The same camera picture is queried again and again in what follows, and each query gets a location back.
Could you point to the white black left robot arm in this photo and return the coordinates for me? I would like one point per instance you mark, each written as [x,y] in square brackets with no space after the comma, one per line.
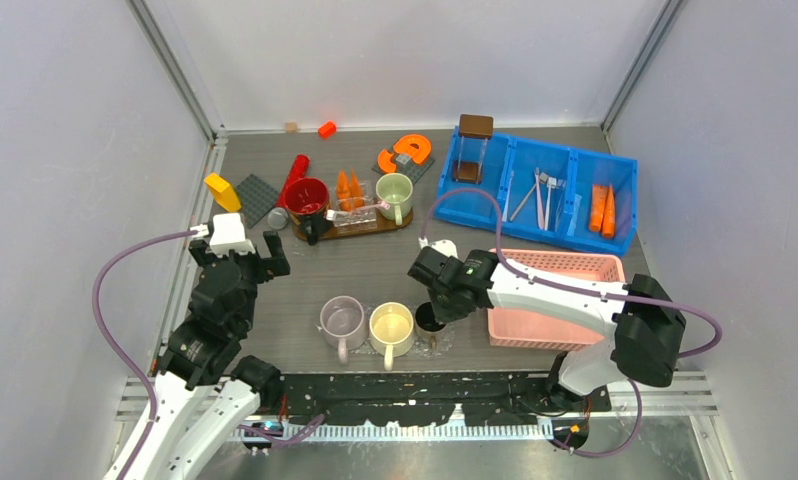
[203,388]

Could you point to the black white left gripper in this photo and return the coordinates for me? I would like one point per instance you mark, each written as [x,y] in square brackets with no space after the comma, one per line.
[276,264]

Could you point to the brown oval wooden tray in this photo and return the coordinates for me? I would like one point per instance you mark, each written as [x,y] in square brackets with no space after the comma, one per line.
[382,226]

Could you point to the grey baseplate with orange track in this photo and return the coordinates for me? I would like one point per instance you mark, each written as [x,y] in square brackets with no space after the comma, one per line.
[410,155]

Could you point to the clear glass toothbrush holder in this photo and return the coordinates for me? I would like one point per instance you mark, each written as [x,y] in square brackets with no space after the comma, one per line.
[361,222]

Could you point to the red glitter toy microphone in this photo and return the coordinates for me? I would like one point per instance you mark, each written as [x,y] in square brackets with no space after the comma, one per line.
[277,217]

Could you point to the small red block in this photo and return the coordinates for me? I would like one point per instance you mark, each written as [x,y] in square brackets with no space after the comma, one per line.
[327,130]

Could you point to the dark grey studded baseplate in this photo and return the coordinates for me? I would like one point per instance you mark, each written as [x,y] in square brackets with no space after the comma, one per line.
[257,198]

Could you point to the yellow toy block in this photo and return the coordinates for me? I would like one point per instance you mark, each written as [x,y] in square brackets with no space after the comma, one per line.
[223,193]

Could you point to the lilac translucent mug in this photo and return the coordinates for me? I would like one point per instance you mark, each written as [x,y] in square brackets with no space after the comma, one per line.
[344,326]

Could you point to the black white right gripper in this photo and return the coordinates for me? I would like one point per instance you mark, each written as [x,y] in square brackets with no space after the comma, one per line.
[447,316]

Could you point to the cream yellow mug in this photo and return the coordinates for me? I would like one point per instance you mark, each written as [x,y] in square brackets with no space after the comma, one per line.
[392,332]

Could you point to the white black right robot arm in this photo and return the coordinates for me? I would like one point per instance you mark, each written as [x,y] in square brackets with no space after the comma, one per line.
[641,328]

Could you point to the light green mug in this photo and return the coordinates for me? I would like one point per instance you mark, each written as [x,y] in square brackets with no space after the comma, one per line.
[394,192]

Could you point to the clear holder with brown lid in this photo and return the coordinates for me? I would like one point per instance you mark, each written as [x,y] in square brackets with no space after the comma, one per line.
[474,134]

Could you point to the pink plastic basket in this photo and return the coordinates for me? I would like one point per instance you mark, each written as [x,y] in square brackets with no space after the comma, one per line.
[523,329]

